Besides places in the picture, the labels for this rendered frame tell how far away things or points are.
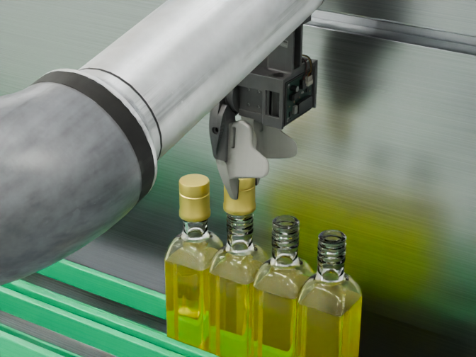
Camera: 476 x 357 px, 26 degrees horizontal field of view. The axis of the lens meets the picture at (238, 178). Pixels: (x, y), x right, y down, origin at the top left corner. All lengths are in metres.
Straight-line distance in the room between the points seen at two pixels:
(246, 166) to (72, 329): 0.35
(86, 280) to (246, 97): 0.44
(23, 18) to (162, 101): 0.84
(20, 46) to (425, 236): 0.63
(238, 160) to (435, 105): 0.22
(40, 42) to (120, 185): 0.87
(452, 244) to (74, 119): 0.66
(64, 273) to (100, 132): 0.83
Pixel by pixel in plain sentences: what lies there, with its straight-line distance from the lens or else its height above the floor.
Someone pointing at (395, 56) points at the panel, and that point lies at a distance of 1.11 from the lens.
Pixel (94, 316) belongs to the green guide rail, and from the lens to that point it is 1.28.
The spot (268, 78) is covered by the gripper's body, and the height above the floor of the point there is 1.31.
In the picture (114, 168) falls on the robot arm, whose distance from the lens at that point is 0.58.
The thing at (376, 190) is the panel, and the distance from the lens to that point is 1.17.
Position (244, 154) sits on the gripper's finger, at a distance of 1.06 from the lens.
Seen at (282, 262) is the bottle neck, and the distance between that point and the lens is 1.11.
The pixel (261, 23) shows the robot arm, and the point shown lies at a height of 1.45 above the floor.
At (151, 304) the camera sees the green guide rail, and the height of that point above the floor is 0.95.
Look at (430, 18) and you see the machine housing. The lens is 1.09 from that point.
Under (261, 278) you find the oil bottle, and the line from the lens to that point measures 1.12.
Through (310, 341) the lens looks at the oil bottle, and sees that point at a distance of 1.12.
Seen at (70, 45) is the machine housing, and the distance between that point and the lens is 1.41.
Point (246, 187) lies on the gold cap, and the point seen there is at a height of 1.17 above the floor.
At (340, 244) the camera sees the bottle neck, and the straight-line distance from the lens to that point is 1.07.
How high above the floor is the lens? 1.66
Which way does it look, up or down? 26 degrees down
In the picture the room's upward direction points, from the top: straight up
